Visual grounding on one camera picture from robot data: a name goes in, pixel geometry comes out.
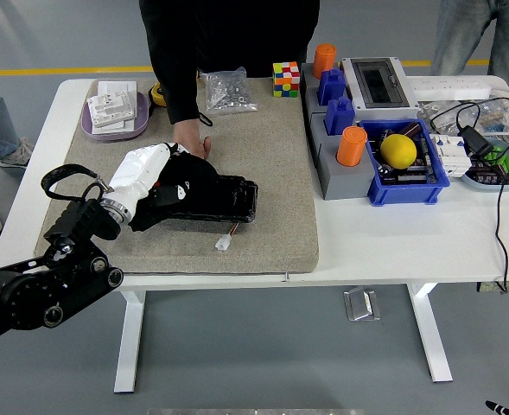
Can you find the person's right hand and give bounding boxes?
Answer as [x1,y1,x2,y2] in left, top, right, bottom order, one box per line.
[171,118,213,157]

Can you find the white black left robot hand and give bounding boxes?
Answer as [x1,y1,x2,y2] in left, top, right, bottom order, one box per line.
[106,141,191,207]

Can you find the purple tray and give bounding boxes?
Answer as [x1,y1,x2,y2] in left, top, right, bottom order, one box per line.
[80,90,151,142]

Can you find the yellow tape measure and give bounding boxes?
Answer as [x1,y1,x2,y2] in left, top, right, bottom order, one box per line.
[147,82,169,117]

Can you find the clear bag of screws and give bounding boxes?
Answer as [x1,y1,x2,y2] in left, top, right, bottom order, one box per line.
[198,66,258,116]

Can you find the grey-brown mat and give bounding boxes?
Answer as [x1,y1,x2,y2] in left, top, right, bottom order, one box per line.
[33,76,321,278]

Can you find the white table leg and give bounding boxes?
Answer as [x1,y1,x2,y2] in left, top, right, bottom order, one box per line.
[406,283,454,384]
[113,290,146,394]

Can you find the multicolour puzzle cube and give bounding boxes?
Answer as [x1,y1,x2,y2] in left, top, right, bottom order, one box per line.
[272,61,302,99]

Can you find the blue plastic block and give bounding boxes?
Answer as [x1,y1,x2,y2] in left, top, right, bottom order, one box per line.
[325,95,357,137]
[316,67,348,107]

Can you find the orange cylinder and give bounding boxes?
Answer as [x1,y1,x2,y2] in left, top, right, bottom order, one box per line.
[335,125,369,168]
[312,42,338,80]

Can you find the grey block holder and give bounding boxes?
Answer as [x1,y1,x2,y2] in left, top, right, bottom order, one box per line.
[300,62,379,201]

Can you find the metal floor plate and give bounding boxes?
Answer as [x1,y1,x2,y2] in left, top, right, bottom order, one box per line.
[343,286,382,322]

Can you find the white electrical distribution box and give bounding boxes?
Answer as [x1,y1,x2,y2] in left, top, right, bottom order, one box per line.
[339,56,420,122]

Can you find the yellow ball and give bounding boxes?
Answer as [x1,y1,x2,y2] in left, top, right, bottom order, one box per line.
[379,133,418,170]

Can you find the brown cylindrical capacitor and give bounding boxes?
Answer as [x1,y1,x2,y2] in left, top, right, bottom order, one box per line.
[398,120,423,139]

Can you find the light blue tray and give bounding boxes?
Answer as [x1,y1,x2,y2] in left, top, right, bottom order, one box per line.
[460,137,509,193]

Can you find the blue plastic bin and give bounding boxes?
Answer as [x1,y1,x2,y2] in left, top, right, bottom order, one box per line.
[358,118,451,207]

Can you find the dark circuit board parts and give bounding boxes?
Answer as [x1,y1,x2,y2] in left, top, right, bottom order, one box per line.
[374,128,437,186]

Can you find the dark terminal blocks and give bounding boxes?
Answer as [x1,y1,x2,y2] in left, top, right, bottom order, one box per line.
[468,157,509,188]

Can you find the green connector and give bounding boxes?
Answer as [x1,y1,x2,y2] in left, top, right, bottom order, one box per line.
[482,145,509,182]

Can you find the white circuit breaker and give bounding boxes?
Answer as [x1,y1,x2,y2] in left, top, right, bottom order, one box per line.
[429,132,473,178]

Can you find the white power strip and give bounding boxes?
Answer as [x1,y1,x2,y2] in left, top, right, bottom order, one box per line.
[404,75,493,100]

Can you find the black power adapter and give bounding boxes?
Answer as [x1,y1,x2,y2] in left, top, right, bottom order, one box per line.
[457,124,495,159]

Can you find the clear bag of small parts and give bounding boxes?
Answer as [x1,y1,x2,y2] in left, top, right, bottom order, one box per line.
[417,98,509,144]

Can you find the white wall plate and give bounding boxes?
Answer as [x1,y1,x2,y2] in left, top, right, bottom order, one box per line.
[97,80,138,105]
[91,117,137,136]

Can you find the white wall switch module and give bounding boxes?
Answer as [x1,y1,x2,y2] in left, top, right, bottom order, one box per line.
[86,92,137,128]

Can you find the white connector with orange wires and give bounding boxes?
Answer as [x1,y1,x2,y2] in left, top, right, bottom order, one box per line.
[213,223,240,253]

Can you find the black adapter cable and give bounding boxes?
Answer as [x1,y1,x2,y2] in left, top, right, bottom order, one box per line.
[429,97,509,294]

